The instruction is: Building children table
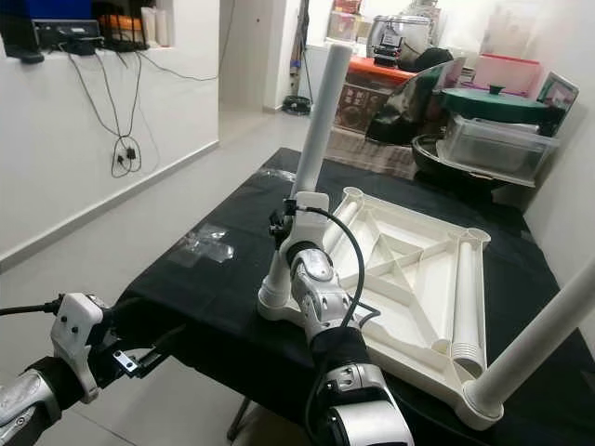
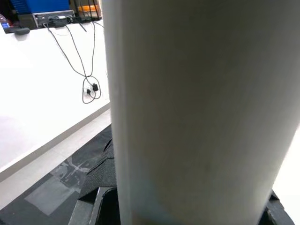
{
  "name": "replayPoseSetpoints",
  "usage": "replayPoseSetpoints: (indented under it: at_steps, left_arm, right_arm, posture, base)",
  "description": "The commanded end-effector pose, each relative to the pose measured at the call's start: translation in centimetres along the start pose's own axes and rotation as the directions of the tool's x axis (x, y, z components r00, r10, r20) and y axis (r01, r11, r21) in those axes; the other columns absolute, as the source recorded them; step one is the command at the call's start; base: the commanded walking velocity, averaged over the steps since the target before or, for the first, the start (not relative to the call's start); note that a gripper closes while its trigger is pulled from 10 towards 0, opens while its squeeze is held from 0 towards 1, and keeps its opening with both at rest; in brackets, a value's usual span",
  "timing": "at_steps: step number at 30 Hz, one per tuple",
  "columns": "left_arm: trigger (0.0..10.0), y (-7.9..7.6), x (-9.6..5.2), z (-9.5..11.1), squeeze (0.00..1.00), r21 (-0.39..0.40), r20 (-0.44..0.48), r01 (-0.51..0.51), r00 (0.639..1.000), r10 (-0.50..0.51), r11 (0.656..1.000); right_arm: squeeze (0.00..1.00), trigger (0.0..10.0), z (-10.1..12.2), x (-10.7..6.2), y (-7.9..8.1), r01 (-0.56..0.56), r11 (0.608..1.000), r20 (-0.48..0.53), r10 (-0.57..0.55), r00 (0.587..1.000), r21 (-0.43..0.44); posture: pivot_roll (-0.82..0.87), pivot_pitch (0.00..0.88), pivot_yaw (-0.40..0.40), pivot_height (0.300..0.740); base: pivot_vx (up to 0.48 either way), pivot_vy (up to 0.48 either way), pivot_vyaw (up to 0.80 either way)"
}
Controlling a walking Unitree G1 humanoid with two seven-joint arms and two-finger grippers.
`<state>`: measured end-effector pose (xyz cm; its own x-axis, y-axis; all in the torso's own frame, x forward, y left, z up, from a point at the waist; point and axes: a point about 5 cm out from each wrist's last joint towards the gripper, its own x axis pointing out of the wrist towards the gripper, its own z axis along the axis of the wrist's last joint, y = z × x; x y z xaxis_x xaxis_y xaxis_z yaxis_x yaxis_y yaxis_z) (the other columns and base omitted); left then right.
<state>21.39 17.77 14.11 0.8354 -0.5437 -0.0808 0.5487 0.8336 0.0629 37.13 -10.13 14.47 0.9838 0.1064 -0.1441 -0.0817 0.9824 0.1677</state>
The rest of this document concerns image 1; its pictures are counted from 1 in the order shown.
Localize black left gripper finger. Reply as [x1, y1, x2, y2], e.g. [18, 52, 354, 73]
[147, 323, 192, 368]

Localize white plastic table leg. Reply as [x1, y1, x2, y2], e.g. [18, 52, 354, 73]
[451, 237, 489, 377]
[460, 260, 595, 430]
[258, 44, 354, 321]
[321, 197, 365, 256]

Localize black tablecloth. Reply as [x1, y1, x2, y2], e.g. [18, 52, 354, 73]
[116, 147, 595, 446]

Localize beige cloth covered bench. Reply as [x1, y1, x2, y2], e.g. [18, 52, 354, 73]
[321, 119, 424, 177]

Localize white plastic table top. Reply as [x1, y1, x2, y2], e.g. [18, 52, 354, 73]
[258, 186, 508, 430]

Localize red printed carton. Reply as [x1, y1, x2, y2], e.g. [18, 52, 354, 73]
[337, 79, 382, 126]

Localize white chest freezer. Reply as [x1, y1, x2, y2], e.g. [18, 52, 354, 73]
[302, 42, 336, 103]

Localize black round wok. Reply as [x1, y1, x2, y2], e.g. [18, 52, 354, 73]
[412, 133, 536, 191]

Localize clear storage box orange lid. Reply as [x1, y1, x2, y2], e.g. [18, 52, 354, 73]
[335, 56, 424, 131]

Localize black kitchen appliance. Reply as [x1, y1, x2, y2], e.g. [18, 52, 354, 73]
[367, 14, 433, 61]

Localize black cloth bundle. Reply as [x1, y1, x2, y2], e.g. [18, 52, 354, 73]
[404, 46, 456, 71]

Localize clear plastic container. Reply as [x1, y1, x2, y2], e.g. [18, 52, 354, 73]
[435, 116, 559, 187]

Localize beige cylindrical container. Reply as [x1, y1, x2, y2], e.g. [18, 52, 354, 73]
[153, 9, 168, 47]

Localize white cylindrical container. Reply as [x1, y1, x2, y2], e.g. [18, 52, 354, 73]
[139, 7, 155, 47]

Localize black antenna router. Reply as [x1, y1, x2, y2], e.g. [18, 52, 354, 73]
[98, 14, 150, 52]

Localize green pot lid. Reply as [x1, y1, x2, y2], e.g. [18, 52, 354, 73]
[440, 85, 549, 124]

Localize pink plastic tub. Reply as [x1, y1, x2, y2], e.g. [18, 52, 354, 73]
[472, 53, 542, 94]

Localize black set-top box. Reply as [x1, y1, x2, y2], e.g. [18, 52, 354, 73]
[35, 20, 101, 49]

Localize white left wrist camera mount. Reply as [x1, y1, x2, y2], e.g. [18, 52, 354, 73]
[53, 293, 108, 402]

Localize dark metal folding table frame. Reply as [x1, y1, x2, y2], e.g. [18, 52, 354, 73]
[228, 395, 257, 442]

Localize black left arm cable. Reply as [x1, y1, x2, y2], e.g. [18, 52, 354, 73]
[0, 299, 61, 317]

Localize black coiled hose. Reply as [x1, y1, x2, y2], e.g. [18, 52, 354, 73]
[281, 95, 312, 115]

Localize black wall cable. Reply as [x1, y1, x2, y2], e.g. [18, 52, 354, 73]
[70, 46, 145, 177]

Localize thin grey wall cable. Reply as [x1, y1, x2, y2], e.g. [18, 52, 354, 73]
[135, 0, 233, 83]

